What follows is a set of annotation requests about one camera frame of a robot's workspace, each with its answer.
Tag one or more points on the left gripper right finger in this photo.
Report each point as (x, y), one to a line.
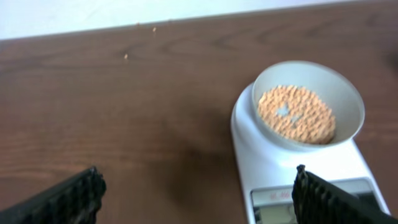
(317, 201)

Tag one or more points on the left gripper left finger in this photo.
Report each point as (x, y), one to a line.
(76, 200)

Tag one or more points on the white digital kitchen scale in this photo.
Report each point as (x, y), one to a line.
(267, 171)

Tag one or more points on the soybeans in bowl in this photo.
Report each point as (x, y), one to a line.
(298, 114)

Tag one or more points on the grey round bowl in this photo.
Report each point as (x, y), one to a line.
(330, 86)

